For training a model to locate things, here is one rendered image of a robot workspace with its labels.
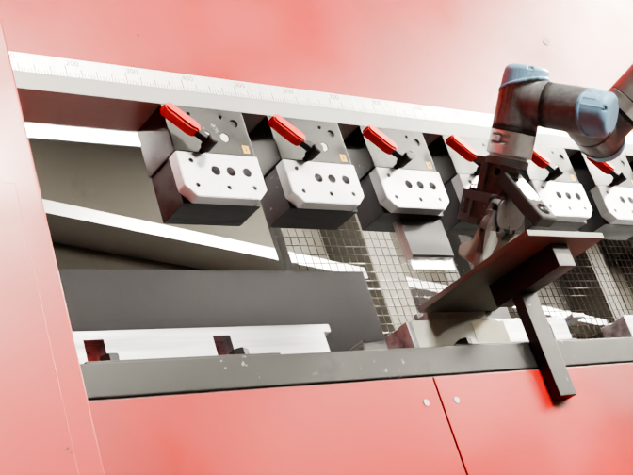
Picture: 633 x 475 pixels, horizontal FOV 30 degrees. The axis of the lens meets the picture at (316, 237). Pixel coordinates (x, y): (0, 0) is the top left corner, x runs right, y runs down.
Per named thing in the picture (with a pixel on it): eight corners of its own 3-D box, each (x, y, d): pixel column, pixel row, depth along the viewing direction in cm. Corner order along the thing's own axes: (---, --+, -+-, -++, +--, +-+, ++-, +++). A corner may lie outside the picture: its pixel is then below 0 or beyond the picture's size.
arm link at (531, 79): (545, 66, 188) (496, 58, 192) (531, 134, 189) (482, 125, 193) (561, 73, 194) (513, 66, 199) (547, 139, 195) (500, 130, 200)
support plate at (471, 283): (528, 235, 175) (527, 229, 176) (419, 313, 193) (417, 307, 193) (604, 237, 187) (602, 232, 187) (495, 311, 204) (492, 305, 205)
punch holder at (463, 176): (473, 210, 210) (442, 133, 217) (443, 234, 216) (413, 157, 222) (528, 214, 220) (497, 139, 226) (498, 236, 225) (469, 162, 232)
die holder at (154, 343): (33, 403, 143) (19, 332, 147) (14, 422, 147) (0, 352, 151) (347, 382, 175) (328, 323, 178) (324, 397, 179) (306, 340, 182)
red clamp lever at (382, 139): (371, 120, 200) (415, 155, 202) (357, 133, 203) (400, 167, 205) (368, 126, 199) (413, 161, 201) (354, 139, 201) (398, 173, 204)
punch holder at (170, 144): (187, 195, 173) (161, 101, 179) (160, 223, 178) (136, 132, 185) (270, 200, 182) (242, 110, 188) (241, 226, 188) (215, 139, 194)
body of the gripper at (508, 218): (482, 226, 202) (497, 156, 201) (523, 236, 196) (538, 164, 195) (455, 221, 197) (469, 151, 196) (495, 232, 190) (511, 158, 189)
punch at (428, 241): (416, 266, 200) (398, 218, 203) (409, 271, 201) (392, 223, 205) (458, 267, 206) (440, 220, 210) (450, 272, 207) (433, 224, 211)
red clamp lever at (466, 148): (454, 129, 212) (495, 162, 215) (440, 141, 215) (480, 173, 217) (452, 136, 211) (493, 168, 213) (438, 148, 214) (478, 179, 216)
